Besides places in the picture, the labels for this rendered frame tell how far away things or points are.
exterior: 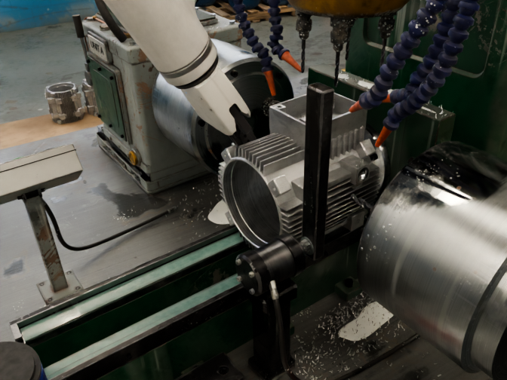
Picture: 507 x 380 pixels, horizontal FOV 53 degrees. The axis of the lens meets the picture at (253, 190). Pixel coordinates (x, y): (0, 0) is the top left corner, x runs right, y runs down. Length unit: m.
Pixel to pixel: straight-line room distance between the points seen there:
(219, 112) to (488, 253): 0.39
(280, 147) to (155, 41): 0.25
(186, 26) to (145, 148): 0.57
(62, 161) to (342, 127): 0.46
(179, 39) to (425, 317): 0.45
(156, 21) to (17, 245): 0.69
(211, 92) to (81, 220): 0.60
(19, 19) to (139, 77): 5.16
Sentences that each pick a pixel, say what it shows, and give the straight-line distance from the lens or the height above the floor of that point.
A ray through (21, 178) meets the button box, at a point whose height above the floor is 1.06.
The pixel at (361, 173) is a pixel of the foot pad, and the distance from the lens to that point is 0.82.
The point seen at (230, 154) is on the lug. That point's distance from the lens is 0.81.
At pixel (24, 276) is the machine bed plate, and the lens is 1.11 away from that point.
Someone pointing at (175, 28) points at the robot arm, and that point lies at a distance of 0.66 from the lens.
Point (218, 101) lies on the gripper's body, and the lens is 0.72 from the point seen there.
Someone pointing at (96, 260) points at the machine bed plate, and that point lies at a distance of 1.10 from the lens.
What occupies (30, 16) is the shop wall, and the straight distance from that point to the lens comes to 6.27.
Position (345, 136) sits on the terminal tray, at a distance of 0.82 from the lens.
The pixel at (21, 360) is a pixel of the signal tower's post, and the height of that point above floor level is 1.22.
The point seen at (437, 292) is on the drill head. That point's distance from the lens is 0.61.
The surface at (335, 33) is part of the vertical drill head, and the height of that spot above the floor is 1.27.
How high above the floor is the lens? 1.48
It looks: 33 degrees down
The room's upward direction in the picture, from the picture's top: 2 degrees counter-clockwise
